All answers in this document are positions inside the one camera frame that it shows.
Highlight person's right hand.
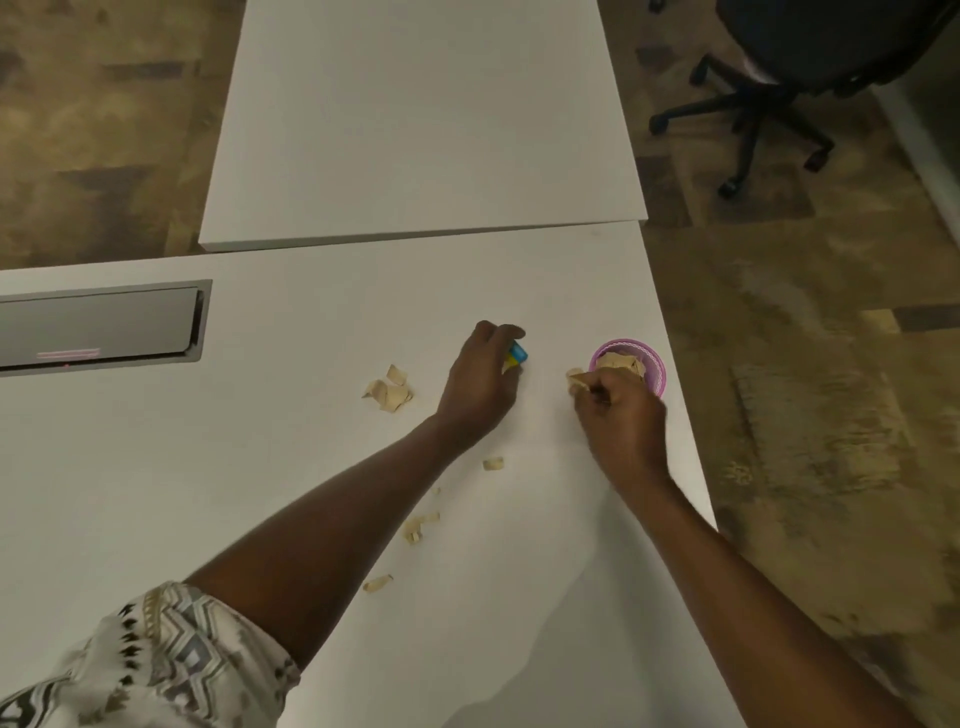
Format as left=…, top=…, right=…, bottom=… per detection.
left=570, top=366, right=671, bottom=489

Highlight person's left hand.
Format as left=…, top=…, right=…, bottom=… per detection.
left=435, top=320, right=528, bottom=452

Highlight person's right forearm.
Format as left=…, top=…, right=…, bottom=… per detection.
left=611, top=466, right=925, bottom=728

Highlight person's left forearm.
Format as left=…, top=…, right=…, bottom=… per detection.
left=182, top=417, right=483, bottom=670

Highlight tan paper scraps in cup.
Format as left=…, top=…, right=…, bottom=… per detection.
left=597, top=351, right=648, bottom=381

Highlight pink plastic cup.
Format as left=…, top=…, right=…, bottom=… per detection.
left=588, top=338, right=669, bottom=399

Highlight large crumpled tan paper scrap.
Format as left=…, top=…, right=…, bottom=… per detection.
left=361, top=379, right=416, bottom=414

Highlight black office chair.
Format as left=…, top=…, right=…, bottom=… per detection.
left=648, top=0, right=960, bottom=201

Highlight white patterned sleeve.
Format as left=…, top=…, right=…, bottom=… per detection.
left=0, top=580, right=303, bottom=728

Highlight grey desk cable hatch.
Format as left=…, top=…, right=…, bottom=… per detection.
left=0, top=279, right=213, bottom=378

